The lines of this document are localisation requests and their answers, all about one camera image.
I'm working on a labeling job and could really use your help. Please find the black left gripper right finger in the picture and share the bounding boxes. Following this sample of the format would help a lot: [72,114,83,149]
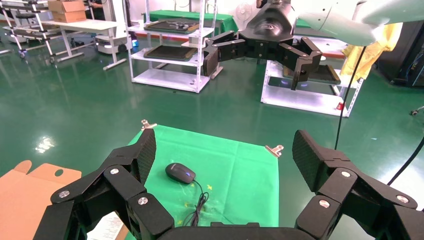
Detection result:
[292,129,424,240]

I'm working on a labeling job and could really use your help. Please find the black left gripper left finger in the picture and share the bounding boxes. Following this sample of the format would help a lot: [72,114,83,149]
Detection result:
[33,128,175,240]

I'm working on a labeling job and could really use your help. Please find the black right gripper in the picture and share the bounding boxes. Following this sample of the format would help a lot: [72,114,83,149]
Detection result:
[202,0,323,91]

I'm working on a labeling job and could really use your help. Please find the black wired computer mouse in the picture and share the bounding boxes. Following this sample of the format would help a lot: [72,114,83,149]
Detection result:
[164,162,210,228]

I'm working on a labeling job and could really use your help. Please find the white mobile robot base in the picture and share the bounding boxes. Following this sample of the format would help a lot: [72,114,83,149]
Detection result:
[95,33,133,55]

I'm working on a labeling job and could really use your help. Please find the open brown cardboard box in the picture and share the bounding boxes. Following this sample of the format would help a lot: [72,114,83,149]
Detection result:
[0,159,130,240]

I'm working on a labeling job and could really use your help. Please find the white printed instruction sheet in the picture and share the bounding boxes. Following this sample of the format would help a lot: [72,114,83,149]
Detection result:
[86,211,125,240]

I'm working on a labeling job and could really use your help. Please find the white standing fan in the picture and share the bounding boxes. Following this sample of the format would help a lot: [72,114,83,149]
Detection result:
[235,2,253,31]

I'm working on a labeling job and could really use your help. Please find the wide white shelf rack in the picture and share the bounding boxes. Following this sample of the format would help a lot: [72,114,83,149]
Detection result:
[260,33,365,118]

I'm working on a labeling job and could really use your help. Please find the silver metal clip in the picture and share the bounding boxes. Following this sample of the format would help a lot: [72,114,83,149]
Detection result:
[264,144,285,158]
[140,119,158,131]

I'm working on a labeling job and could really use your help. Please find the green covered table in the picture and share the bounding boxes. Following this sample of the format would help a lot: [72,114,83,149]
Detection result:
[143,9,239,34]

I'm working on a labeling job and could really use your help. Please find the dark empty tray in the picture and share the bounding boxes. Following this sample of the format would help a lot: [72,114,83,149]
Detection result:
[143,44,199,63]

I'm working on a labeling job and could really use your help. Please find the tall white shelf rack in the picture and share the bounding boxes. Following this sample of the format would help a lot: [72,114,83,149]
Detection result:
[125,0,223,94]

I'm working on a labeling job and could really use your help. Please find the dark tray with metal parts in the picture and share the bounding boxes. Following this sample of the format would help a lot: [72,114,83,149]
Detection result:
[143,19,201,35]

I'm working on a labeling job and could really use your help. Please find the yellow cloth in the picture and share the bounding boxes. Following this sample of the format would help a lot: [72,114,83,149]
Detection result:
[340,22,404,84]

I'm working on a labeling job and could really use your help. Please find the green table cloth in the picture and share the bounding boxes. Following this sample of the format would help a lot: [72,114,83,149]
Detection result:
[124,124,281,240]

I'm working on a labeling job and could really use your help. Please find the black cabinet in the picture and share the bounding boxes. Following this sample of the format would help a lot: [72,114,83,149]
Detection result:
[377,20,424,89]

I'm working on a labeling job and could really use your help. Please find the white work table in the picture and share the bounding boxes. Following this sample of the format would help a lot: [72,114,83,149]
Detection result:
[41,19,128,71]

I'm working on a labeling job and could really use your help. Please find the person in dark clothes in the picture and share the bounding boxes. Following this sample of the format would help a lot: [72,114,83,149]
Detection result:
[88,0,107,21]

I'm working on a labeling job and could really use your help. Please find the closed brown carton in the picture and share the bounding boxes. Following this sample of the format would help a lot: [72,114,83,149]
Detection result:
[47,0,86,13]
[52,10,88,23]

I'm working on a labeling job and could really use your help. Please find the metal wheeled cart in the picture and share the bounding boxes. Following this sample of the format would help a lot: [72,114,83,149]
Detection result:
[0,0,57,64]

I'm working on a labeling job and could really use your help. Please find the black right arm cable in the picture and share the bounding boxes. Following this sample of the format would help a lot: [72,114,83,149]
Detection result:
[334,46,424,186]

